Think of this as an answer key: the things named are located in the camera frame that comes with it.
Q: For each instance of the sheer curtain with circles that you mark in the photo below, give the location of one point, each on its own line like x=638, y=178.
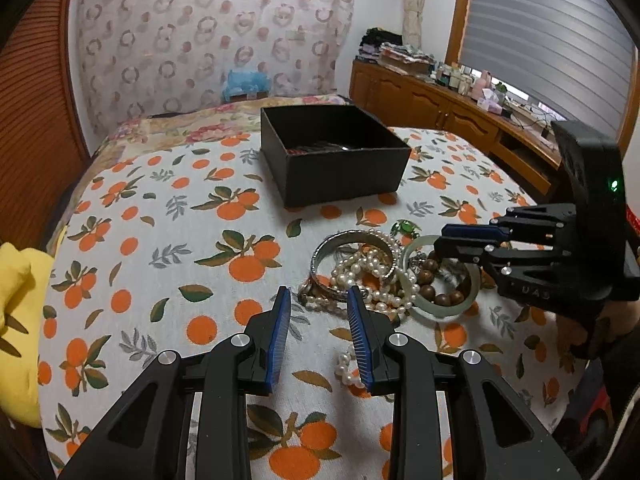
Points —
x=200, y=35

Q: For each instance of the floral blanket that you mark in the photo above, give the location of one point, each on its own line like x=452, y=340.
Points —
x=200, y=117

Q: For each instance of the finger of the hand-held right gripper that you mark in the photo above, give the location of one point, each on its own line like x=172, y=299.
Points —
x=465, y=249
x=475, y=230

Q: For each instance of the group of cosmetic bottles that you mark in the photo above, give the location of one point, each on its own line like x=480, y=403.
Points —
x=457, y=80

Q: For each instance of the green brooch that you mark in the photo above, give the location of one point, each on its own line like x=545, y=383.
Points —
x=404, y=228

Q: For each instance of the yellow plush toy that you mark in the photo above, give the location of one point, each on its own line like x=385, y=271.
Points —
x=20, y=310

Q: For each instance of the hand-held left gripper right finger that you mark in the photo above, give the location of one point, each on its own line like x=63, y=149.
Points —
x=361, y=340

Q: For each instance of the grey window blind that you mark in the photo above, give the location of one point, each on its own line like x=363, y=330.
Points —
x=540, y=35

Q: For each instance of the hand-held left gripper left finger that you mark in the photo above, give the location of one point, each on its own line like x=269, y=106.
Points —
x=281, y=340

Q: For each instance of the cream window curtain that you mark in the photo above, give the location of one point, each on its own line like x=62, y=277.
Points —
x=412, y=0

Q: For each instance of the black square box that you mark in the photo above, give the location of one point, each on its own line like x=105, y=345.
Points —
x=340, y=175

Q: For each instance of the stack of folded clothes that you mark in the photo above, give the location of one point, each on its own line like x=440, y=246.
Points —
x=400, y=52

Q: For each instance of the silver bangle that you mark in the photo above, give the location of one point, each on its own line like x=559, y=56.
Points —
x=320, y=252

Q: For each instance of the orange fruit print tablecloth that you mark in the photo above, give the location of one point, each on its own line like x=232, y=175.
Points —
x=165, y=270

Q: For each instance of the pale green jade bangle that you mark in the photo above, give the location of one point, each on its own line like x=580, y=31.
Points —
x=440, y=312

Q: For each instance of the pink tissue box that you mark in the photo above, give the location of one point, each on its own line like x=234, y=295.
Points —
x=490, y=97

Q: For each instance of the blue gauze bag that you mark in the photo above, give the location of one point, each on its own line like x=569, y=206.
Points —
x=245, y=82

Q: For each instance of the wooden cabinet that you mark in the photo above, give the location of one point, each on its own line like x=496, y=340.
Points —
x=425, y=105

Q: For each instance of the brown slatted wardrobe door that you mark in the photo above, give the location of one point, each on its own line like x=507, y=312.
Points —
x=35, y=110

